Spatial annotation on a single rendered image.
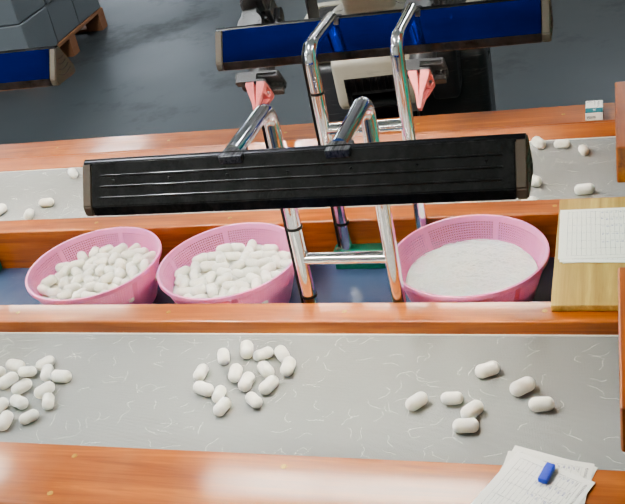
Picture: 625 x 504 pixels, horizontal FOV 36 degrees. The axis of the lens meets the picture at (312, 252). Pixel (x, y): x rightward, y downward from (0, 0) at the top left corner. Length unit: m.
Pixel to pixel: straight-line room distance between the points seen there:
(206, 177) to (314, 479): 0.43
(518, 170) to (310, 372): 0.48
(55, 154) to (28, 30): 3.34
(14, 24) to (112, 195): 4.39
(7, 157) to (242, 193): 1.34
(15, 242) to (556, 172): 1.14
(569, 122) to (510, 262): 0.50
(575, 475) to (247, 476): 0.41
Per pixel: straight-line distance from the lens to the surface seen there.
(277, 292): 1.68
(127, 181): 1.35
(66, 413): 1.54
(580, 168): 1.93
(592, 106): 2.08
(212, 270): 1.79
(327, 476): 1.24
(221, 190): 1.29
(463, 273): 1.64
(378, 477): 1.23
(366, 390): 1.40
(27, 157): 2.50
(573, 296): 1.48
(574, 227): 1.65
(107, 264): 1.93
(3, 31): 5.77
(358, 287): 1.75
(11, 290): 2.08
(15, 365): 1.67
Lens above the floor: 1.61
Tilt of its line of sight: 30 degrees down
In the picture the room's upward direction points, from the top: 12 degrees counter-clockwise
